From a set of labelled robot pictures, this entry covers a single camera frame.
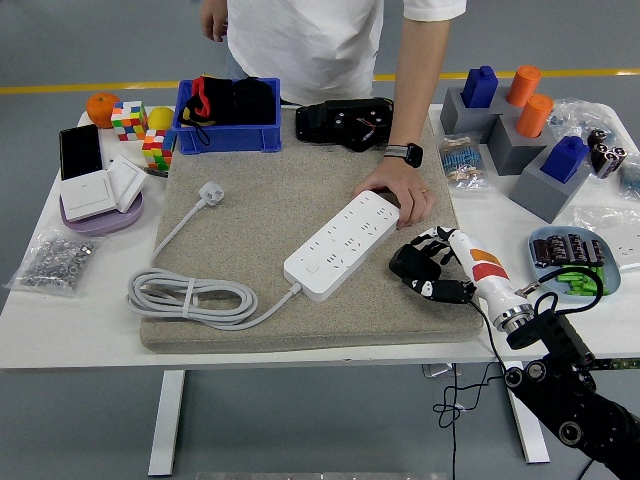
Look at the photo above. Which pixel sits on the blue square peg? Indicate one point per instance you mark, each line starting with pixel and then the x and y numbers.
pixel 480 87
pixel 565 160

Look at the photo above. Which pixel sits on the black plastic device housing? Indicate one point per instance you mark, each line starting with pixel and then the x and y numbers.
pixel 320 122

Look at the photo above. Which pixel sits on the grey-brown mat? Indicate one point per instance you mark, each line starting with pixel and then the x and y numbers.
pixel 260 210

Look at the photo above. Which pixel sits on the colourful puzzle cube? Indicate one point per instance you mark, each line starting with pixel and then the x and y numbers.
pixel 157 150
pixel 129 120

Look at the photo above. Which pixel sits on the silver bracket under table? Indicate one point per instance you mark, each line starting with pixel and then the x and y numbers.
pixel 436 370

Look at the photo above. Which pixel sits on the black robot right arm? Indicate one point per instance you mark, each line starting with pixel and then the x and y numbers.
pixel 560 335

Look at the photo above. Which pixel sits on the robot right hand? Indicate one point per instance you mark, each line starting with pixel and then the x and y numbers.
pixel 487 290

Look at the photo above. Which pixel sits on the bundle of black capacitors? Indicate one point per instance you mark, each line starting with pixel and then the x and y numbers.
pixel 607 155

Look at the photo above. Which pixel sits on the clear bag of resistors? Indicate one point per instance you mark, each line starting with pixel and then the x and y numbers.
pixel 462 162

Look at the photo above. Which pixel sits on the purple tray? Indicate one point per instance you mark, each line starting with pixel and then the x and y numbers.
pixel 100 225

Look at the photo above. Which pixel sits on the black wrist watch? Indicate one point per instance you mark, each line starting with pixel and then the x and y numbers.
pixel 412 154

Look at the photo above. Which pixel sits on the grey peg block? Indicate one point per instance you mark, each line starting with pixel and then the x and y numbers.
pixel 535 192
pixel 510 150
pixel 460 120

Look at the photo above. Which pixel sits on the person's right forearm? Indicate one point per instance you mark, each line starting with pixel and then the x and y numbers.
pixel 214 4

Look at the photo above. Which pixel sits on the row of dark capacitors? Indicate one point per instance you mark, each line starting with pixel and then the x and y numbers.
pixel 590 250

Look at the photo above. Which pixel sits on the black smartphone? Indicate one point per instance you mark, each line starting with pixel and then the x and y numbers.
pixel 80 152

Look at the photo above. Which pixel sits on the light blue plate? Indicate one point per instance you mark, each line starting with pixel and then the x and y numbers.
pixel 614 285

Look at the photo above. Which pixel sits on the clear bag of metal nuts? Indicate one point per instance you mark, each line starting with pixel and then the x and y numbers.
pixel 55 260

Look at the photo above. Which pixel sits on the black fabric bundle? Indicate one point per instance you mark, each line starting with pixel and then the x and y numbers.
pixel 247 102

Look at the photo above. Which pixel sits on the small white wall switch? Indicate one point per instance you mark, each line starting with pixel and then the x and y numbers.
pixel 127 180

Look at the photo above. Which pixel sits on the large white wall switch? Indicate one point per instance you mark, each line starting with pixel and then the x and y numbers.
pixel 87 195

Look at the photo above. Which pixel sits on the orange cylinder peg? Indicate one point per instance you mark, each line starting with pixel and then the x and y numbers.
pixel 534 117
pixel 524 85

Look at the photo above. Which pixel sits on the white power strip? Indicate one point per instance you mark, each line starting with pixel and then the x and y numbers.
pixel 340 240

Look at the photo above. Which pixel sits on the black red yellow glove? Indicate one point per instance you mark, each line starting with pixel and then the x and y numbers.
pixel 197 102

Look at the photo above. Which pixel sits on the person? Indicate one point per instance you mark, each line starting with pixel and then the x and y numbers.
pixel 300 50

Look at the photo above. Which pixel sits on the pile of green batteries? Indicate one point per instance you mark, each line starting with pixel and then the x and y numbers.
pixel 575 287

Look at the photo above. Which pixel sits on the person's left forearm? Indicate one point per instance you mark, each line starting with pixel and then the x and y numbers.
pixel 415 90

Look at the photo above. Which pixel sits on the blue plastic bin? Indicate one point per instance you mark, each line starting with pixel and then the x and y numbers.
pixel 225 140

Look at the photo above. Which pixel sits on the person's left hand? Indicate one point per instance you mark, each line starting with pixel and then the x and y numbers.
pixel 400 182

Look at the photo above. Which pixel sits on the person's right hand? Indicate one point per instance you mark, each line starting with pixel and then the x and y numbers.
pixel 214 25

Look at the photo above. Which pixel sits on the yellow lemon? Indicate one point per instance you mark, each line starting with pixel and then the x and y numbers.
pixel 161 119

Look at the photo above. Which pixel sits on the white table leg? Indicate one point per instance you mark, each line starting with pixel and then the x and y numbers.
pixel 532 440
pixel 167 425

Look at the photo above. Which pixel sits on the orange fruit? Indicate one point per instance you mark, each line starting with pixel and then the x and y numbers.
pixel 100 110

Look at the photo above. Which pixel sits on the small dark tool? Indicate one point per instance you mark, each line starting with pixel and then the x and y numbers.
pixel 156 173

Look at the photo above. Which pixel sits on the clear bag of blue parts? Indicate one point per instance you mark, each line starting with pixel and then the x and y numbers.
pixel 575 117
pixel 631 175

